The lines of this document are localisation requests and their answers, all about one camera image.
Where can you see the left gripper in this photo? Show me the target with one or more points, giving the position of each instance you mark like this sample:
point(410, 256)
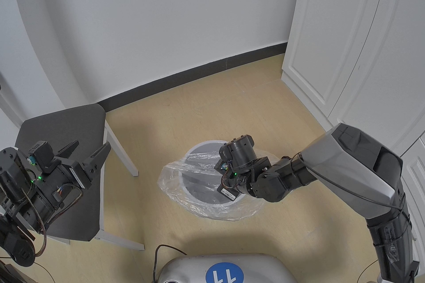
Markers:
point(56, 192)

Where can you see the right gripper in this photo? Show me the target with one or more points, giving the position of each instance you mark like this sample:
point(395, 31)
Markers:
point(234, 187)

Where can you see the clear plastic bag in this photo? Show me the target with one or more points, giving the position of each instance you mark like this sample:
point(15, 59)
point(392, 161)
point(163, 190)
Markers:
point(169, 175)

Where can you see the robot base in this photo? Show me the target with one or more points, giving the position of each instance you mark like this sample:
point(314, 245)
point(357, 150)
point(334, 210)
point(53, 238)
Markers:
point(259, 268)

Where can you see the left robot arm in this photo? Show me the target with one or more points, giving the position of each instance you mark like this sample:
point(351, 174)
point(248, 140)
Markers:
point(13, 172)

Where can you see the white trash bin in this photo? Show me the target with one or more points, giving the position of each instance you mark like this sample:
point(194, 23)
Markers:
point(206, 147)

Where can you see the grey seat white leg stool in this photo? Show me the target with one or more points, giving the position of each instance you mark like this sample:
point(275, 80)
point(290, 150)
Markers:
point(76, 129)

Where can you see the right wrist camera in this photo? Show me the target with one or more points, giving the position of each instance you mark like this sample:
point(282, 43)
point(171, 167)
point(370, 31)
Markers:
point(221, 167)

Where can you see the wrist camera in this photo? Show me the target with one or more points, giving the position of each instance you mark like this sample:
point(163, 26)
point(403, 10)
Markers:
point(221, 167)
point(41, 152)

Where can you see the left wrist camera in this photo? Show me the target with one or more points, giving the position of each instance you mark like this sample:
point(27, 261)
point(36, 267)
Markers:
point(41, 152)

